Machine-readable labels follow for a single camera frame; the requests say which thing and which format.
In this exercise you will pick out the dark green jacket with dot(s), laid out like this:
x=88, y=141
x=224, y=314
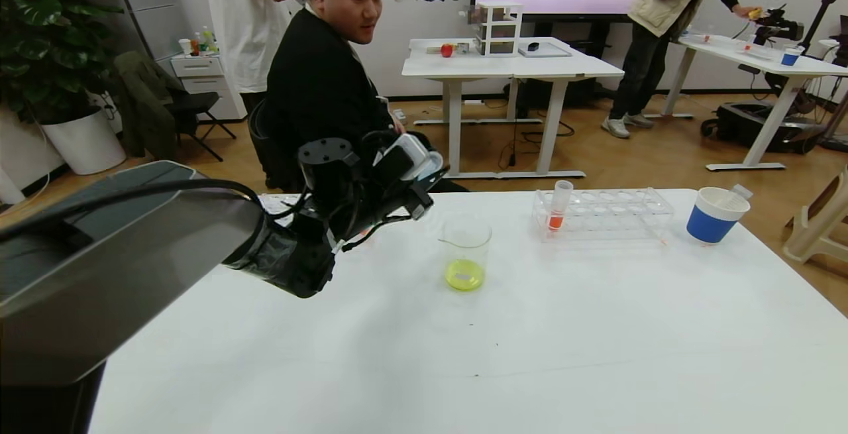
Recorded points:
x=142, y=103

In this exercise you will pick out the small blue paper cup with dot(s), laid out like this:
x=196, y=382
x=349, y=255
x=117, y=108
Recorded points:
x=790, y=58

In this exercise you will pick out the person in beige vest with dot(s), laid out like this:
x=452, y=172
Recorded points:
x=662, y=3

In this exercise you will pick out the clear acrylic test tube rack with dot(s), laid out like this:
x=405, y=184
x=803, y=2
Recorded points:
x=278, y=203
x=609, y=215

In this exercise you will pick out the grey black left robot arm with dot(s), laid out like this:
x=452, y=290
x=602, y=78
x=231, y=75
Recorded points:
x=132, y=255

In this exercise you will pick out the grey flat tablet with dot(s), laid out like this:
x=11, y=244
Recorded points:
x=550, y=53

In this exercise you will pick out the small white drawer organizer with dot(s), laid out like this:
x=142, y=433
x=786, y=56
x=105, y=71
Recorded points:
x=498, y=30

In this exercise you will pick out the red apple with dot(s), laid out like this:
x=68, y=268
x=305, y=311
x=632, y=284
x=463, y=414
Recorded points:
x=447, y=51

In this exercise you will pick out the green leafy plant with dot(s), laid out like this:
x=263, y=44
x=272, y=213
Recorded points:
x=46, y=36

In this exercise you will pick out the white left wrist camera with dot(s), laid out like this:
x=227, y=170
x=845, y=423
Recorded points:
x=407, y=156

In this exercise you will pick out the blue white paper cup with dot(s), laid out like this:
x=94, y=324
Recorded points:
x=709, y=225

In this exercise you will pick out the white standing desk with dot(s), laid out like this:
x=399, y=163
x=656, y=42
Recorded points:
x=517, y=68

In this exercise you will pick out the small white cup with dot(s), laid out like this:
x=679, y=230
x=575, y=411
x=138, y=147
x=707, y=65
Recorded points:
x=186, y=48

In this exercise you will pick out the green drink bottle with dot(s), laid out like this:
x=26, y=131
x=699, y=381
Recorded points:
x=209, y=42

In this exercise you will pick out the black folding chair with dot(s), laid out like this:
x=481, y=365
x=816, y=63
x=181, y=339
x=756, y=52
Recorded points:
x=192, y=104

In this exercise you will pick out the yellow pigment test tube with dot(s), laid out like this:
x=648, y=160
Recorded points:
x=739, y=193

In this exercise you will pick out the standing person white shirt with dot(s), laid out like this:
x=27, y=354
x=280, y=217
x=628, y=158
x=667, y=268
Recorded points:
x=238, y=23

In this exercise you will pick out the red pigment test tube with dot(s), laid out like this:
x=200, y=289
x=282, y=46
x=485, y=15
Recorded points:
x=556, y=220

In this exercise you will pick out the clear glass beaker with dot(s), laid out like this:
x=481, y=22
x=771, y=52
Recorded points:
x=466, y=275

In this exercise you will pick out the seated person in black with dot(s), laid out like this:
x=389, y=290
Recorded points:
x=318, y=89

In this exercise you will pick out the orange drink bottle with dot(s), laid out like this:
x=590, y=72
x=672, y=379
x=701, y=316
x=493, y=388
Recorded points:
x=196, y=46

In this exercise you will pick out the black tripod stand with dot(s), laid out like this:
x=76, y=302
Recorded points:
x=821, y=10

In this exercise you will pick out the white desk with angled legs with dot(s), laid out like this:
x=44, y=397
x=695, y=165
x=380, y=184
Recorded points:
x=795, y=69

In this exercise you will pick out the black background robot gripper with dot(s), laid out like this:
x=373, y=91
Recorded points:
x=778, y=26

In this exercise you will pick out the white drawer cabinet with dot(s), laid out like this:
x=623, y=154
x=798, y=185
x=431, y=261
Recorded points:
x=202, y=69

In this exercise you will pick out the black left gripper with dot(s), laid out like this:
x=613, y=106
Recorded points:
x=397, y=202

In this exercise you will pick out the white plant pot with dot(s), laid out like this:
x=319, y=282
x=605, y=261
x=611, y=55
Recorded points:
x=86, y=142

